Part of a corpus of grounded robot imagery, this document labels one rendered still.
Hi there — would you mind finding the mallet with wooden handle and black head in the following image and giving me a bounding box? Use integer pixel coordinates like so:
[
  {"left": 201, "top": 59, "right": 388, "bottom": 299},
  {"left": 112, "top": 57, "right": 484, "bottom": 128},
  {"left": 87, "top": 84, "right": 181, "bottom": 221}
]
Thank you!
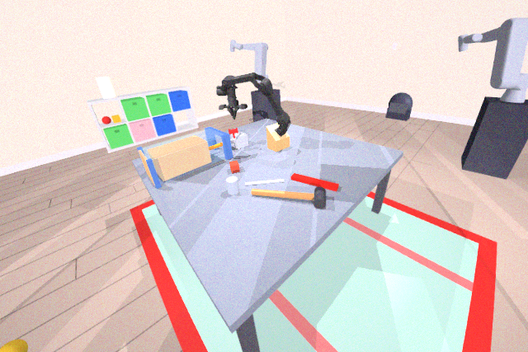
[{"left": 252, "top": 186, "right": 326, "bottom": 209}]

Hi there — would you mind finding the white cylinder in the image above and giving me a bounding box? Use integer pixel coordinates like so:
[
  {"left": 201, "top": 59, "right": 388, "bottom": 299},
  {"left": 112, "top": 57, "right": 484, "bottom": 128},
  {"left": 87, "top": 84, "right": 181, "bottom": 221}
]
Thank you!
[{"left": 226, "top": 176, "right": 239, "bottom": 195}]

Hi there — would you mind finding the red flat bar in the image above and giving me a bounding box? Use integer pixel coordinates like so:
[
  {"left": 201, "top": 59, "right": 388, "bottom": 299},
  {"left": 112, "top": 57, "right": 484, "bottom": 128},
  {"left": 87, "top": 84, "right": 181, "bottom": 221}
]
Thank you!
[{"left": 291, "top": 173, "right": 339, "bottom": 192}]

